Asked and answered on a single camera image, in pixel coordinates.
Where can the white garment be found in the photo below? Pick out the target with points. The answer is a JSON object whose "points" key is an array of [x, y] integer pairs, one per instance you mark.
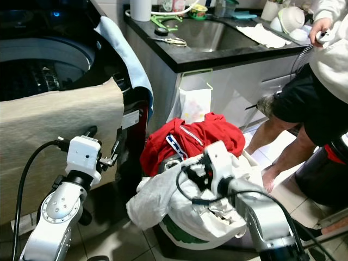
{"points": [[163, 201]]}

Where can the white hand controller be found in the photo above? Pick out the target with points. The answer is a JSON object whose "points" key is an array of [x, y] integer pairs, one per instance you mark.
{"points": [[328, 37]]}

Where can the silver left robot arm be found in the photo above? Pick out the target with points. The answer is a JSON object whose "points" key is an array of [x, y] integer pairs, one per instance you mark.
{"points": [[57, 212]]}

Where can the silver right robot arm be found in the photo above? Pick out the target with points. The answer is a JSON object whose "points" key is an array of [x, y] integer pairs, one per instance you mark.
{"points": [[261, 215]]}

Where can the black top-load washing machine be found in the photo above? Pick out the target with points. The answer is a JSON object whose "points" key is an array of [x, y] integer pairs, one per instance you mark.
{"points": [[43, 60]]}

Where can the person's hand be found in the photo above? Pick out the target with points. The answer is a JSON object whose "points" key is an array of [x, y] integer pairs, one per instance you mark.
{"points": [[319, 26]]}

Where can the red garment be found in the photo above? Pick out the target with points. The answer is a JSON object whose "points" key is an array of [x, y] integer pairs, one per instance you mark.
{"points": [[212, 133]]}

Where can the beige cloth sheet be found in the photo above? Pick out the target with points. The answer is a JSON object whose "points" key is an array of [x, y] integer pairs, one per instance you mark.
{"points": [[49, 136]]}

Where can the white and green laundry basket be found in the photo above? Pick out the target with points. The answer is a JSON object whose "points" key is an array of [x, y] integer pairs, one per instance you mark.
{"points": [[182, 235]]}

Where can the white hanging bag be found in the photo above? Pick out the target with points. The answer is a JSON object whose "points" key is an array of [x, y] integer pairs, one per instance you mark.
{"points": [[196, 103]]}

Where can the light blue towel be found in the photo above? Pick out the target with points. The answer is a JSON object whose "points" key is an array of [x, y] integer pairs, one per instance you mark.
{"points": [[130, 60]]}

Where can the printed paper sheet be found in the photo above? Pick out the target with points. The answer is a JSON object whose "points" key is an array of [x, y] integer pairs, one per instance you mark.
{"points": [[17, 220]]}

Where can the black kitchen counter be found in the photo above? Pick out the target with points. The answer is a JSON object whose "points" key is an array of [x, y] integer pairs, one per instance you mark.
{"points": [[201, 58]]}

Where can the dark waste bin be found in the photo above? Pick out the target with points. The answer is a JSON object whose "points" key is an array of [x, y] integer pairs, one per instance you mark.
{"points": [[323, 174]]}

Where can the scissors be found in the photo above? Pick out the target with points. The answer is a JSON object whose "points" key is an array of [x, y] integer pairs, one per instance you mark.
{"points": [[171, 41]]}

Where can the person in black shorts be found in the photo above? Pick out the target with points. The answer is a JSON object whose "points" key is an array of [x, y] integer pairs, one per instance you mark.
{"points": [[315, 98]]}

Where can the steel kitchen sink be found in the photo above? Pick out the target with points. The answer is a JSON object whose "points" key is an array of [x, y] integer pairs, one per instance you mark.
{"points": [[212, 35]]}

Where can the green plastic utensil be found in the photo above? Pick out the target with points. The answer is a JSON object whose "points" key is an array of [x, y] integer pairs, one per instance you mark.
{"points": [[166, 22]]}

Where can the white dishcloth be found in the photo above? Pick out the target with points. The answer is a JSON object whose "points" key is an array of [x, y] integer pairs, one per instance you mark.
{"points": [[263, 35]]}

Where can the white cylinder container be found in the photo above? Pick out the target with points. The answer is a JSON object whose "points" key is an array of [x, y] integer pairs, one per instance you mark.
{"points": [[140, 10]]}

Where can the white bowl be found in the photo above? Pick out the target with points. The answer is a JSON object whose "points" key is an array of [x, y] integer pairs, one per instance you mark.
{"points": [[291, 17]]}

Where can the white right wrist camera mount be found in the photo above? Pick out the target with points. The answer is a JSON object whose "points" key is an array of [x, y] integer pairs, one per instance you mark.
{"points": [[218, 160]]}

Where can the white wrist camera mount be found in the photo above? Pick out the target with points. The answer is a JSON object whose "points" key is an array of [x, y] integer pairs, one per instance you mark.
{"points": [[83, 154], [218, 160]]}

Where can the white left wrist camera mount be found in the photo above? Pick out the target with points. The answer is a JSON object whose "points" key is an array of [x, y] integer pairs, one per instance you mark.
{"points": [[83, 154]]}

